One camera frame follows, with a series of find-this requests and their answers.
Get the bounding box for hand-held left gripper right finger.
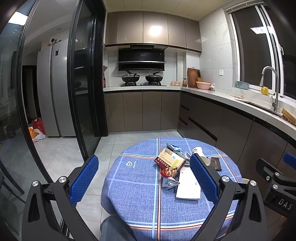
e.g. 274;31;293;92
189;153;269;241

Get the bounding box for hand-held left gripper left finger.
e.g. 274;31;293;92
21;155;100;241

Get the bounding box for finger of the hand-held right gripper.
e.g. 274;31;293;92
255;158;285;186
282;152;296;167

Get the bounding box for blue and white packet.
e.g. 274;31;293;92
166;143;184;155

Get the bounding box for white booklet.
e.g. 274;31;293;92
175;168;201;200

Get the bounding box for dark brown wrapper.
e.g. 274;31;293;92
208;157;222;171

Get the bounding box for white paper cup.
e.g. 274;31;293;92
191;147;210;166

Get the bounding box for silver foil wrapper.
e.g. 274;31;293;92
162;176;180;191

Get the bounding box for beige and red carton box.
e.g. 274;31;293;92
154;148;186;173

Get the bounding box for person's jeans leg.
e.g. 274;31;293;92
100;213;139;241

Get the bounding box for kitchen sink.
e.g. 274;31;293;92
236;98;282;116

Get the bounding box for white and orange plastic bag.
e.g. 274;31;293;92
28;127;47;142

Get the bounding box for steel kitchen faucet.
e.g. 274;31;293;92
259;66;280;113

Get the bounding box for red bag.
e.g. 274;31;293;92
32;118;43;135

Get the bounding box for white kitchen countertop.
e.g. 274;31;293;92
103;85;296;139

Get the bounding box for brown base cabinets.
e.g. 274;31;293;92
104;90;296;181

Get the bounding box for silver refrigerator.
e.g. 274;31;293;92
37;38;78;138

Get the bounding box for pink basket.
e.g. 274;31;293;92
195;81;212;90

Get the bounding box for wooden cutting board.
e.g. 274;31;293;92
187;68;200;88

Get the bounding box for black framed glass door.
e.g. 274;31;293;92
67;0;109;161
0;0;55;241

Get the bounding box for black wok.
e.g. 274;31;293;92
145;71;163;84
113;72;141;84

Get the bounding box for black gas stove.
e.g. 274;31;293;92
120;82;167;87

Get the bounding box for white framed window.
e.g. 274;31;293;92
225;5;296;100

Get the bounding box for black range hood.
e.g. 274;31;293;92
118;45;167;72

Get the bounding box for glossy beige wall cabinets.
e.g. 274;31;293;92
105;11;202;54

